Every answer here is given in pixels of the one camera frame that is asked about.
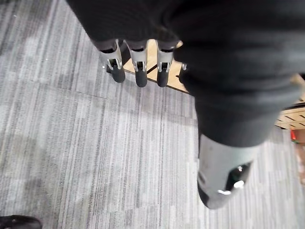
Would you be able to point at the dark robot foot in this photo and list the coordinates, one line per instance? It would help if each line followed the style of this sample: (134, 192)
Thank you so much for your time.
(16, 221)

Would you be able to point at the wooden shelf board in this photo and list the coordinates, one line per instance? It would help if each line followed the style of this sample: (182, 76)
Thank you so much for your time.
(151, 57)

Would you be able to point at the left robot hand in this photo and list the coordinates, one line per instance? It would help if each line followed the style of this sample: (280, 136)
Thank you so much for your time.
(233, 71)

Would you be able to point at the slotted wooden crate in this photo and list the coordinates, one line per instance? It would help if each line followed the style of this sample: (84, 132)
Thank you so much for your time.
(291, 119)

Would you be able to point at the small red object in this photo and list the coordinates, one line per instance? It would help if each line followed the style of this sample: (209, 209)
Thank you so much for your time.
(293, 136)

